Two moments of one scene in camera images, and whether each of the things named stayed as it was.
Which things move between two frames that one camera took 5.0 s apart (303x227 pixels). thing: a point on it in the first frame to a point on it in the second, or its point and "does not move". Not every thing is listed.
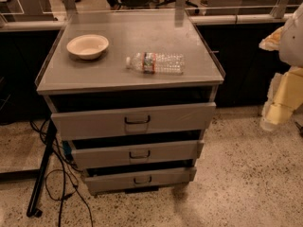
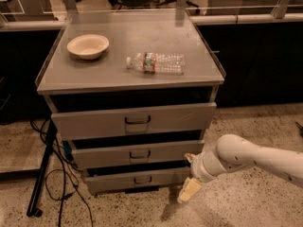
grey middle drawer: x=96 y=156 does not move
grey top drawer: x=133 y=121 does not move
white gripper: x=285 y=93 to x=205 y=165
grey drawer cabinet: x=133 y=94 does not move
